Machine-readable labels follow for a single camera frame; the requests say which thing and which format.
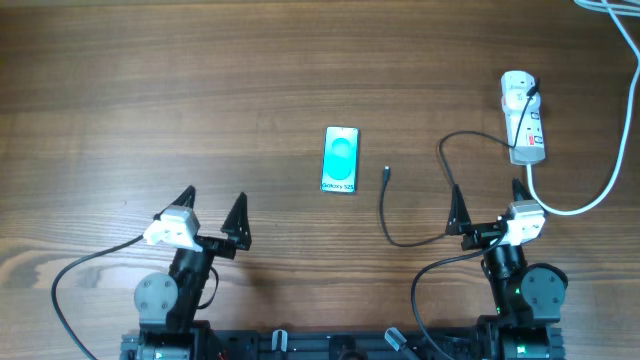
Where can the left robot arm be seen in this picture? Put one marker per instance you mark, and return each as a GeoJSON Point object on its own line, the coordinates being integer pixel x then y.
{"type": "Point", "coordinates": [167, 302]}

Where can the turquoise screen smartphone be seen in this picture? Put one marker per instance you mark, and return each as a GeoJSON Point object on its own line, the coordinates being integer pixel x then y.
{"type": "Point", "coordinates": [340, 160]}

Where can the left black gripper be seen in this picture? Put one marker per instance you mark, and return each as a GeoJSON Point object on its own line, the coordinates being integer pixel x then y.
{"type": "Point", "coordinates": [234, 227]}

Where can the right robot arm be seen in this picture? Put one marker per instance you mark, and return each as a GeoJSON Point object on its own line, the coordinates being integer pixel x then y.
{"type": "Point", "coordinates": [527, 297]}

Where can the white charger adapter plug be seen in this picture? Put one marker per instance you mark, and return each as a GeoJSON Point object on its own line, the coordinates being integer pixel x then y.
{"type": "Point", "coordinates": [516, 100]}

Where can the white power strip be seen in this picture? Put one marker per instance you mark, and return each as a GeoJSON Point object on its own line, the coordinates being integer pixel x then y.
{"type": "Point", "coordinates": [524, 130]}

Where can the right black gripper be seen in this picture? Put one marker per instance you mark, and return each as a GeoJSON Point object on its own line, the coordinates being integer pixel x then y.
{"type": "Point", "coordinates": [460, 222]}

